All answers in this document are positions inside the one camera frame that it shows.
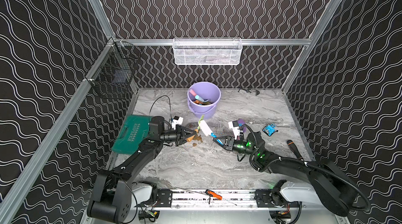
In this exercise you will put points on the brown soil pieces on table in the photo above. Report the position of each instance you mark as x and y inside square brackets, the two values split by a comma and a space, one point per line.
[197, 140]

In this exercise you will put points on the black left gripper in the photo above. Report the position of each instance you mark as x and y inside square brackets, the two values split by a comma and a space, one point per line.
[178, 134]

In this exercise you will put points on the black wire basket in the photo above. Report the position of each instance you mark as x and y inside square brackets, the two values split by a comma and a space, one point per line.
[115, 77]

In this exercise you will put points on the green plastic tool case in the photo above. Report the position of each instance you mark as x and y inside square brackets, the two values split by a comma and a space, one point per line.
[134, 130]

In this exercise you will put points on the small purple trowel pink handle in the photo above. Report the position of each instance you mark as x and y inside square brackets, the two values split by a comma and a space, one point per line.
[240, 123]

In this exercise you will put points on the white brush blue handle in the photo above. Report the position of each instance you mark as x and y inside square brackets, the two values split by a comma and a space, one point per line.
[206, 130]

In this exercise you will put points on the light blue trowel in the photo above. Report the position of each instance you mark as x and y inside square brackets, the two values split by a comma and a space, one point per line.
[197, 97]

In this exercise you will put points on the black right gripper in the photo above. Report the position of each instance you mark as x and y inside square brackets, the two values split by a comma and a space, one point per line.
[229, 139]

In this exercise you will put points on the orange handled screwdriver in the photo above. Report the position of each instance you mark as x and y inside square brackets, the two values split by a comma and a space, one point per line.
[211, 194]

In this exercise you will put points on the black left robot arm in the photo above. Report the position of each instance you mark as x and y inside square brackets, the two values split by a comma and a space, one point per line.
[112, 194]

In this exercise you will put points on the purple plastic bucket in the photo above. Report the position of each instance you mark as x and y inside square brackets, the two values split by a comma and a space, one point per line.
[207, 91]

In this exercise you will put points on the light green trowel wooden handle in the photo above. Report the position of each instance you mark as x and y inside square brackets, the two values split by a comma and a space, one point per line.
[198, 128]

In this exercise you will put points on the black clamp on table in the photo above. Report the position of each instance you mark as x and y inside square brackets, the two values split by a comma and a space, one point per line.
[250, 90]

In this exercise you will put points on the white wire basket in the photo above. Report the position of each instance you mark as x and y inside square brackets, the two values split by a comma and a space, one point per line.
[207, 51]

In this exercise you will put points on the blue tape measure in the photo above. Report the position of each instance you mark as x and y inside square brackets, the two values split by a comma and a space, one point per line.
[270, 129]

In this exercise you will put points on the black orange screwdriver handle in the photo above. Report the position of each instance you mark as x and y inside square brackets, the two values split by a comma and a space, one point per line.
[292, 146]

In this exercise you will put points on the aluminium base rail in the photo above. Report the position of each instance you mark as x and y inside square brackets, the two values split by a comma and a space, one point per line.
[179, 198]

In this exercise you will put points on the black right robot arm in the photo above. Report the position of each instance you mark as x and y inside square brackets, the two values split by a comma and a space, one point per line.
[331, 186]

